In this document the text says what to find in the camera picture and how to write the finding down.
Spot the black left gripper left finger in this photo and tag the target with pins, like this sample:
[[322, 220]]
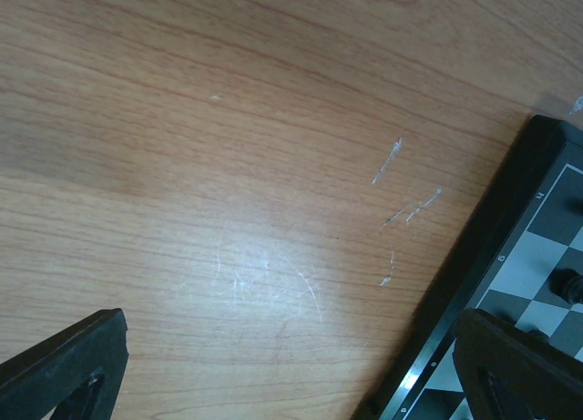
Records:
[[74, 374]]

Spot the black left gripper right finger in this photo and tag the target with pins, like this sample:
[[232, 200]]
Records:
[[506, 373]]

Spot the black pawn chess piece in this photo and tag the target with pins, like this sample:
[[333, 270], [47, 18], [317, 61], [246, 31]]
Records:
[[567, 284]]

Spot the black and white chessboard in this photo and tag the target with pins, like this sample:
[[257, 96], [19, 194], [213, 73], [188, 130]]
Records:
[[501, 263]]

